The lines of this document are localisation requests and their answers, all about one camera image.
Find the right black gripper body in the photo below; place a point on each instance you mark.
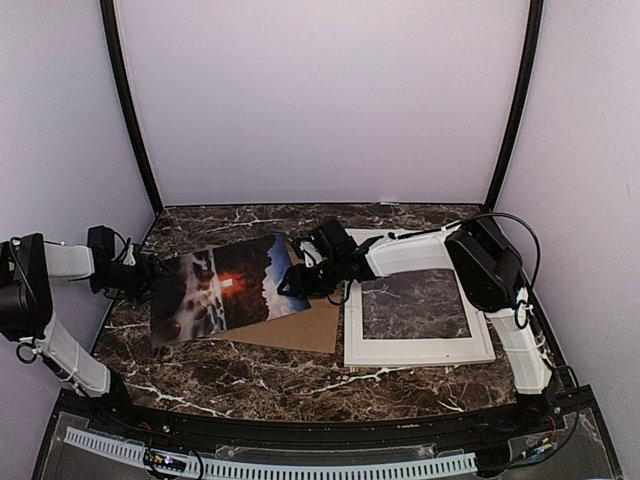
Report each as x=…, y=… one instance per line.
x=319, y=284

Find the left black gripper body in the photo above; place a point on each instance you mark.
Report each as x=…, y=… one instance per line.
x=132, y=281

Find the landscape photo print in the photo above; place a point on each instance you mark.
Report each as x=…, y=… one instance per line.
x=221, y=289

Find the white picture frame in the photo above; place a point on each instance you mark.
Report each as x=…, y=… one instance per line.
x=480, y=357

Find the white photo mat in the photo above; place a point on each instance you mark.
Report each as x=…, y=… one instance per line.
x=400, y=345

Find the clear acrylic sheet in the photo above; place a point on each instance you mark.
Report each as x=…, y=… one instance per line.
x=414, y=306

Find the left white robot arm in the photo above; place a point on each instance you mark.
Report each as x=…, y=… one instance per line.
x=29, y=319

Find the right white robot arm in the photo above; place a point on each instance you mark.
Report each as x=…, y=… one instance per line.
x=485, y=264

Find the small circuit board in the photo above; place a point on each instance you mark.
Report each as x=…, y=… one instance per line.
x=161, y=462

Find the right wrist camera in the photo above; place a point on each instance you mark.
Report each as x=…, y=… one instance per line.
x=329, y=240

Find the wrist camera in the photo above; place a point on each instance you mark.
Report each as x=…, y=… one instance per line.
x=108, y=246
x=329, y=240

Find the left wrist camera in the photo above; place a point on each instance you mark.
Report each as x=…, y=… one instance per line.
x=108, y=246

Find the black front rail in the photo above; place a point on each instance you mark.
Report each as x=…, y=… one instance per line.
x=388, y=408

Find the white slotted cable duct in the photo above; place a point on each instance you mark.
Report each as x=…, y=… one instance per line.
x=129, y=453

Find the left black corner post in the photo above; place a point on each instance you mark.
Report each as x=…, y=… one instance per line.
x=126, y=101

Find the black corner post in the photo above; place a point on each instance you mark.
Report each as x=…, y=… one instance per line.
x=516, y=111
x=126, y=101

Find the right black corner post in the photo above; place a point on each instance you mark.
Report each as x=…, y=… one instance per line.
x=516, y=111

